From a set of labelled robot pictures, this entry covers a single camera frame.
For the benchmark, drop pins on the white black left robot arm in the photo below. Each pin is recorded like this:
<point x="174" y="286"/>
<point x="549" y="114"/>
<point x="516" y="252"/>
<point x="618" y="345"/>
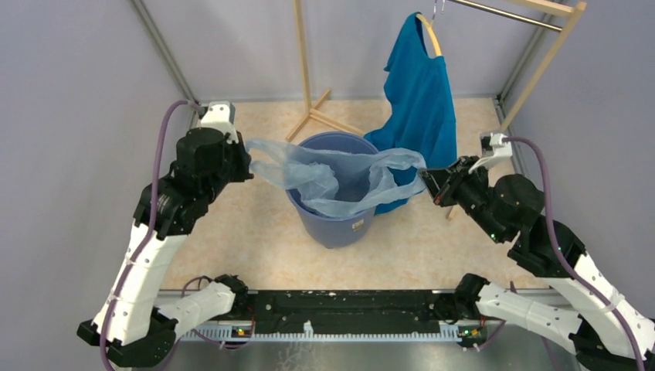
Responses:
<point x="131" y="330"/>

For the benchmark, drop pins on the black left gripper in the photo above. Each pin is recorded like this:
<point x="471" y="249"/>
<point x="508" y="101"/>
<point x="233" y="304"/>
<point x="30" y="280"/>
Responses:
<point x="244" y="157"/>

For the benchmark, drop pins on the light blue plastic trash bag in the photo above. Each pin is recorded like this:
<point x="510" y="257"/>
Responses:
<point x="288" y="167"/>

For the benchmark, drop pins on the blue plastic trash bin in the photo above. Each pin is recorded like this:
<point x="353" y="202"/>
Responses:
<point x="340" y="220"/>

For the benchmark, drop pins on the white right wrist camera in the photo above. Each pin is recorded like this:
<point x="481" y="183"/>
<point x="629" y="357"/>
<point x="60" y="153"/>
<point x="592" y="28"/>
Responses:
<point x="495" y="149"/>

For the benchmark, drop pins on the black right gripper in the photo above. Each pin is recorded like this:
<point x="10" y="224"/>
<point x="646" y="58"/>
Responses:
<point x="442" y="190"/>

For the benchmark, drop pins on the blue t-shirt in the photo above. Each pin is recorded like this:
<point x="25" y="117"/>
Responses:
<point x="418" y="89"/>

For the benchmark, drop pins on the wooden clothes hanger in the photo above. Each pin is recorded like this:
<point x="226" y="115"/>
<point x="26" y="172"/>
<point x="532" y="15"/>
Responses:
<point x="428" y="24"/>

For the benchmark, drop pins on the wooden clothes rack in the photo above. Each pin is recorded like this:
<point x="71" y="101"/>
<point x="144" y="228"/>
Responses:
<point x="471" y="80"/>

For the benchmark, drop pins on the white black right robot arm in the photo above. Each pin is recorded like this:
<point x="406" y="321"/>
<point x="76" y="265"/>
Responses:
<point x="602" y="331"/>

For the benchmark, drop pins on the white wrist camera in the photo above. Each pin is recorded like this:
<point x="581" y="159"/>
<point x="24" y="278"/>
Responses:
<point x="220" y="115"/>
<point x="495" y="149"/>

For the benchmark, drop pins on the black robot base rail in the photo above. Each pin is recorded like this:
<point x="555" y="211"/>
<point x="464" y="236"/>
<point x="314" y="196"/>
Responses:
<point x="356" y="312"/>

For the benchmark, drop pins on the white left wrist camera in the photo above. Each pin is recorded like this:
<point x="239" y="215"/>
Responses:
<point x="220" y="115"/>

